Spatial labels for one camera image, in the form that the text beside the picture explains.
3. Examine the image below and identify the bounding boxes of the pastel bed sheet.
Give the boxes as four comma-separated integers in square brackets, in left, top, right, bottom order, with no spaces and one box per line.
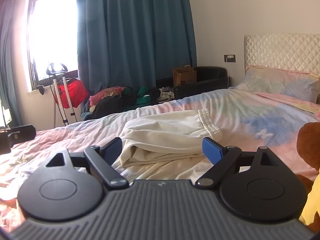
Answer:
[0,87,320,233]

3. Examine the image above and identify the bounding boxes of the cream pants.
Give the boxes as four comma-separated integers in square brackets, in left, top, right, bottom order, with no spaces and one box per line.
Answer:
[111,108,224,177]

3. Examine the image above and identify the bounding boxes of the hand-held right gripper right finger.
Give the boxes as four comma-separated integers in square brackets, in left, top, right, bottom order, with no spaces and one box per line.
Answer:
[194,136,282,189]

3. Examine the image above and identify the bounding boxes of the red cloth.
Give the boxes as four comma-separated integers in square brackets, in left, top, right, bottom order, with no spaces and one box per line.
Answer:
[54,78,90,109]

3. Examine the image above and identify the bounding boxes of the black armchair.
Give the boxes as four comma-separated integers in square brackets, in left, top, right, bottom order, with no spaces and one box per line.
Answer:
[156,66,229,100]

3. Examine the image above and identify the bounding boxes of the wide blue curtain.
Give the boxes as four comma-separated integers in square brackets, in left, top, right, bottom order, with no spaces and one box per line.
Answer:
[75,0,198,96]

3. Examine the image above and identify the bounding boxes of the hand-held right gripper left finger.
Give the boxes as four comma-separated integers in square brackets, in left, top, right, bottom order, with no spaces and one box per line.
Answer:
[44,137,130,190]

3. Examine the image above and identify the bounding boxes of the brown teddy bear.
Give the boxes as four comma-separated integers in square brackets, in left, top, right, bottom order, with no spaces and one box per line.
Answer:
[296,122,320,193]

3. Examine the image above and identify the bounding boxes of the dark framed window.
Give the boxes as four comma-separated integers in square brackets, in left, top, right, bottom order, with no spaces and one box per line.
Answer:
[26,0,79,92]

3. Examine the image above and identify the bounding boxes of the pile of mixed clothes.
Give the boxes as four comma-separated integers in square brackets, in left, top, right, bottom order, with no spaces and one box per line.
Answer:
[81,85,175,121]

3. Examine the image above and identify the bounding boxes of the pastel pillow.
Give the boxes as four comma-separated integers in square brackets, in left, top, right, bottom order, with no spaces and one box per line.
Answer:
[233,65,320,105]

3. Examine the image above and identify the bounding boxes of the narrow blue curtain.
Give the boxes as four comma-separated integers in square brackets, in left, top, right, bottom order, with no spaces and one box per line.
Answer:
[0,0,26,128]

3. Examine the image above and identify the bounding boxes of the brown paper bag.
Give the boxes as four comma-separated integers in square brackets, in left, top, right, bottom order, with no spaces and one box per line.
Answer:
[173,62,197,88]

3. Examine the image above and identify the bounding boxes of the garment steamer stand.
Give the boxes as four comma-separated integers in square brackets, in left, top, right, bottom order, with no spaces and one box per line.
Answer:
[46,62,78,127]

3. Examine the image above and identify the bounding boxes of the white quilted headboard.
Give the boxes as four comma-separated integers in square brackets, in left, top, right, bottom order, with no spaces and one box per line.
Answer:
[244,33,320,77]

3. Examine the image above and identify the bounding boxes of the yellow cloth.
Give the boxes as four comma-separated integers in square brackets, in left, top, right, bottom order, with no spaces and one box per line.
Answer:
[298,172,320,228]

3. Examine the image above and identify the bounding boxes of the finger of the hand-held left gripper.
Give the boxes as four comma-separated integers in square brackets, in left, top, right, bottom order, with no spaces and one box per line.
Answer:
[0,124,36,145]

